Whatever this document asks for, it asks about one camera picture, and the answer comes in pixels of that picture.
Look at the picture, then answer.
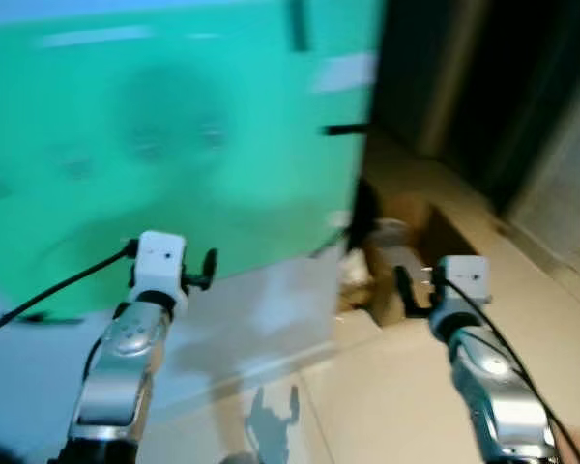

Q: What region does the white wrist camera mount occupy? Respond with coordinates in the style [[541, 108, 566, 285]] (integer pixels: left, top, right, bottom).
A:
[[129, 230, 189, 312], [433, 254, 492, 322]]

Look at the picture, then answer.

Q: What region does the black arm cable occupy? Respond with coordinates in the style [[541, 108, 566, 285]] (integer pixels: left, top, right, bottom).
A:
[[0, 242, 138, 345], [443, 276, 580, 464]]

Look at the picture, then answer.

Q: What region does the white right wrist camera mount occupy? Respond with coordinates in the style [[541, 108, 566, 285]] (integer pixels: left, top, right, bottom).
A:
[[433, 254, 492, 322]]

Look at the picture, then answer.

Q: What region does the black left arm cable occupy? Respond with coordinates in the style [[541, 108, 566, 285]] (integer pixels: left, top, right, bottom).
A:
[[0, 242, 138, 345]]

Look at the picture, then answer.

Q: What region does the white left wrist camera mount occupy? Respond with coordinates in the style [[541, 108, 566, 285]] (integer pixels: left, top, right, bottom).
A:
[[129, 230, 189, 312]]

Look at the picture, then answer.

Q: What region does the white wall label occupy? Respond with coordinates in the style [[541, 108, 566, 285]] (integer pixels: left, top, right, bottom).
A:
[[312, 52, 379, 95]]

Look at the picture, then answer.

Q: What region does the grey white bag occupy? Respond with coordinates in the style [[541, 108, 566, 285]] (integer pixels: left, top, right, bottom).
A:
[[340, 217, 414, 291]]

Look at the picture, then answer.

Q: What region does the dark wooden door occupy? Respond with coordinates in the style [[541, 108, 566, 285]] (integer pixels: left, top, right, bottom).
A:
[[371, 0, 580, 216]]

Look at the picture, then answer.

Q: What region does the brown cardboard box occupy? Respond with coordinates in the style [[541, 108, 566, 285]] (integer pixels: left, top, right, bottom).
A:
[[363, 191, 480, 315]]

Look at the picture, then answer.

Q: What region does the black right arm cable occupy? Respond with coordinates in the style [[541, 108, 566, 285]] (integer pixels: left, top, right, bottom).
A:
[[443, 276, 580, 464]]

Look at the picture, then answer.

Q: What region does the black wall hook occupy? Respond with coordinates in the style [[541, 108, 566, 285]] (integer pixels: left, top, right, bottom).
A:
[[320, 123, 370, 137]]

